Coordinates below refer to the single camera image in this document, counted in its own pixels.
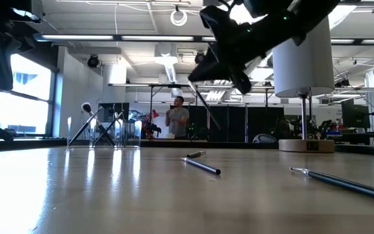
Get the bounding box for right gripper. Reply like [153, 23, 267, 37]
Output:
[188, 5, 305, 95]

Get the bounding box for dark brush with silver ferrule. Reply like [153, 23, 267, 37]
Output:
[180, 157, 222, 176]

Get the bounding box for black monitor on arm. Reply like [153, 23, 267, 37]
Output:
[341, 98, 371, 129]

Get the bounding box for large window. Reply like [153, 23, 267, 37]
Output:
[0, 53, 56, 137]

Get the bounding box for black partition panels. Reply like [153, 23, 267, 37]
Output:
[186, 105, 285, 143]

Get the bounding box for person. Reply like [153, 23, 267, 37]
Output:
[165, 96, 190, 140]

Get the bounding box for dark rounded helmet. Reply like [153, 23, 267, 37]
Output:
[252, 133, 278, 144]

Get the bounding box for red desk lamp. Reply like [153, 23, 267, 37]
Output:
[143, 109, 162, 139]

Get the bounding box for long ceiling light bar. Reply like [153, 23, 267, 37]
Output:
[33, 32, 217, 43]

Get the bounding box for clear acrylic organizer container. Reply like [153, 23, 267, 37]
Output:
[66, 116, 142, 150]

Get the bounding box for black computer monitor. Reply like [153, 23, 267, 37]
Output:
[97, 103, 130, 123]

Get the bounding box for white cable coil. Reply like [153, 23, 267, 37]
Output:
[169, 8, 188, 27]

